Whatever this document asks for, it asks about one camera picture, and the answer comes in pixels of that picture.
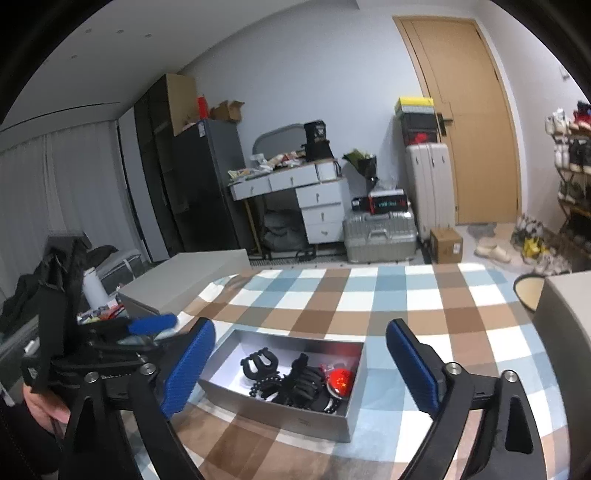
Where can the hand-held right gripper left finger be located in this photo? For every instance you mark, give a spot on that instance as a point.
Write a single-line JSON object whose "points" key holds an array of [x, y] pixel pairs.
{"points": [[189, 364]]}

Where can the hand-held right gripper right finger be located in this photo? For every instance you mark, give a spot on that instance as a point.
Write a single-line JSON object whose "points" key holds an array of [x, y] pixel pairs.
{"points": [[411, 364]]}

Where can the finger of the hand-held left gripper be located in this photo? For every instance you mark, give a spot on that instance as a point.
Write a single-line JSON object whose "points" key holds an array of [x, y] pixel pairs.
{"points": [[152, 323], [138, 348]]}

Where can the black looped hair claw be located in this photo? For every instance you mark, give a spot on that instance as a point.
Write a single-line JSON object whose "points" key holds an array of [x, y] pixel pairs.
{"points": [[258, 364]]}

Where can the red round badge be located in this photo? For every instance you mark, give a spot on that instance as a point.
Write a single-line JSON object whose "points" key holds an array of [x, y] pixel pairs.
{"points": [[340, 382]]}

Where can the black beaded hair claw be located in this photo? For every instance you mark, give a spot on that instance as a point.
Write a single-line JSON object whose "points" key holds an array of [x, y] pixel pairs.
{"points": [[265, 388]]}

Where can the large black hair claw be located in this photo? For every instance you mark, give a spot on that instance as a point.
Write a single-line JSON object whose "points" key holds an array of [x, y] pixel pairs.
{"points": [[302, 381]]}

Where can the grey cardboard box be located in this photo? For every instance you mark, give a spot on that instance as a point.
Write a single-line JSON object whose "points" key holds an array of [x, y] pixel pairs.
{"points": [[300, 422]]}

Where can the person's left forearm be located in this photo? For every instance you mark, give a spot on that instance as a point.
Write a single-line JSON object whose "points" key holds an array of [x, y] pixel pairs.
{"points": [[23, 452]]}

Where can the person's left hand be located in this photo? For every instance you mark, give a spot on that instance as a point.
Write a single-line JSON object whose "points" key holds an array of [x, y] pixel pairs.
{"points": [[44, 408]]}

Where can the black clothing heap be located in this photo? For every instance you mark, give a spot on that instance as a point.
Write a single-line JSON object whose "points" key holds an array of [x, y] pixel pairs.
{"points": [[23, 295]]}

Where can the cluttered side table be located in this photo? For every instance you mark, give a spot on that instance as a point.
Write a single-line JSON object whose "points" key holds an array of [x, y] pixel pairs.
{"points": [[104, 314]]}

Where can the white bottle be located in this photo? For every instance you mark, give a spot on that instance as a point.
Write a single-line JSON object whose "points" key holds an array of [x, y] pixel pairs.
{"points": [[94, 288]]}

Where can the grey box lid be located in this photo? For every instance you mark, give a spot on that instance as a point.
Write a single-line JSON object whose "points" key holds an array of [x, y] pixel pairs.
{"points": [[184, 281]]}

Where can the brown cardboard box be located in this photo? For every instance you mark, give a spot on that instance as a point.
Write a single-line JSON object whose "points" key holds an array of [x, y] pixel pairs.
{"points": [[445, 247]]}

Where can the grey curtain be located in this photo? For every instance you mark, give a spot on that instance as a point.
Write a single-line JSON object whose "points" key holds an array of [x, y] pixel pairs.
{"points": [[60, 194]]}

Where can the silver suitcase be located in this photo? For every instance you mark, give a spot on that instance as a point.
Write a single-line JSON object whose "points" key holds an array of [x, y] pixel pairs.
{"points": [[378, 235]]}

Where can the beige slipper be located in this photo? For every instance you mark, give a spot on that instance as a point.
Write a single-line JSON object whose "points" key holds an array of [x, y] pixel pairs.
{"points": [[494, 254]]}

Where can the beige wash basin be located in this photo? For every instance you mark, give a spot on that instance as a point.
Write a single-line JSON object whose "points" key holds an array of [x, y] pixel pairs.
{"points": [[528, 290]]}

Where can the black fridge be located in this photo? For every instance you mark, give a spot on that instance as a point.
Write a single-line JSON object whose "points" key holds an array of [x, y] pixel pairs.
{"points": [[207, 189]]}

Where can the grey cushion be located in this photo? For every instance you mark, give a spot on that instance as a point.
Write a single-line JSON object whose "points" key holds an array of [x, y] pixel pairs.
{"points": [[284, 233]]}

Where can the dark wardrobe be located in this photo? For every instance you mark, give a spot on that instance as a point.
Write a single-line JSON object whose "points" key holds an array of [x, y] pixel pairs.
{"points": [[154, 161]]}

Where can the black box with display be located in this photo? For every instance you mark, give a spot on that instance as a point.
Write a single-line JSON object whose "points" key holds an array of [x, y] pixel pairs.
{"points": [[388, 203]]}

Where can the small black box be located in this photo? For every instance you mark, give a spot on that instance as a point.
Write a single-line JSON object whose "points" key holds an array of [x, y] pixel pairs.
{"points": [[360, 204]]}

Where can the pile of shoes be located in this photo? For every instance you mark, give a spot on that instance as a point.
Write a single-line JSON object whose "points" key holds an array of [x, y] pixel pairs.
{"points": [[538, 244]]}

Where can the white suitcase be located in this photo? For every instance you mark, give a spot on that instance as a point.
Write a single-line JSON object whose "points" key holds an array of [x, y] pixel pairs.
{"points": [[429, 189]]}

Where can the white desk with drawers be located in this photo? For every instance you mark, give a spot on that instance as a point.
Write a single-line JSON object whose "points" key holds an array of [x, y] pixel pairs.
{"points": [[318, 203]]}

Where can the pile of snack packets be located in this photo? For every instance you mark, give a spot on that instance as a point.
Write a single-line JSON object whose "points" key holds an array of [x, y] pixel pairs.
{"points": [[268, 164]]}

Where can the dark wrapped flower bouquet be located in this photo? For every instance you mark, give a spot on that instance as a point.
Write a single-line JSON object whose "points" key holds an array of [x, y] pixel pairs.
{"points": [[362, 166]]}

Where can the red packet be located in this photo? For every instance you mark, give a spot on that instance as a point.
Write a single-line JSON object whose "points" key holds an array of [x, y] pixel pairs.
{"points": [[203, 108]]}

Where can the grey framed mirror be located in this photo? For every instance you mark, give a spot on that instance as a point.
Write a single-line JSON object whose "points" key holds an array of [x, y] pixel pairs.
{"points": [[277, 141]]}

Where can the open cardboard box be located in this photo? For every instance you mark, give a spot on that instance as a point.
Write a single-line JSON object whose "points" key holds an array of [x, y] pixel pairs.
{"points": [[227, 111]]}

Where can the black and red shoe box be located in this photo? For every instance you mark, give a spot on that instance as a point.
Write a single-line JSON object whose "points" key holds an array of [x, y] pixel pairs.
{"points": [[420, 137]]}

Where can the black hat box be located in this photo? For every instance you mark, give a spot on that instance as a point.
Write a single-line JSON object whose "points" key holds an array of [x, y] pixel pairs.
{"points": [[317, 143]]}

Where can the wooden door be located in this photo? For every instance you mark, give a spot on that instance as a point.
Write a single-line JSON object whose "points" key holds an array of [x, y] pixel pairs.
{"points": [[475, 120]]}

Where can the shoe rack with shoes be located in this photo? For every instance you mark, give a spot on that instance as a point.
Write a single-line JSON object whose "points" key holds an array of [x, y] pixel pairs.
{"points": [[572, 157]]}

